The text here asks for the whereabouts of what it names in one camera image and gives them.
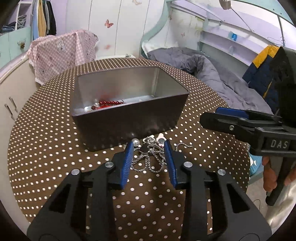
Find person's right hand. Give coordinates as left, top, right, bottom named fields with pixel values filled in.
left=262, top=156, right=296, bottom=193

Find dark metal tin box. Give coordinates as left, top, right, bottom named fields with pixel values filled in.
left=70, top=66, right=189, bottom=152

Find hanging clothes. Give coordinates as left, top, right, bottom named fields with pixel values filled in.
left=31, top=0, right=57, bottom=40

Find navy yellow jacket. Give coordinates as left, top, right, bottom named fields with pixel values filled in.
left=243, top=45, right=279, bottom=113

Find white wardrobe butterfly stickers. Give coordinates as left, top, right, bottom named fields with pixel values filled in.
left=66, top=0, right=164, bottom=59

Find grey duvet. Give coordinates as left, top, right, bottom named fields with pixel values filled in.
left=147, top=47, right=272, bottom=114

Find beige cabinet with handles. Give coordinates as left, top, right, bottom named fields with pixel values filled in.
left=0, top=54, right=39, bottom=232

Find lilac wall shelf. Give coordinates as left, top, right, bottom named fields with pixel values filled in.
left=200, top=17, right=282, bottom=66

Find teal drawer unit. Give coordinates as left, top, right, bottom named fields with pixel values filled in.
left=0, top=27, right=31, bottom=68

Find red bead bracelet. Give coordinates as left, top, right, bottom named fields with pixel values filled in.
left=91, top=99, right=125, bottom=110

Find pink bear patterned cloth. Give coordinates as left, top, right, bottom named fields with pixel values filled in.
left=27, top=30, right=98, bottom=85

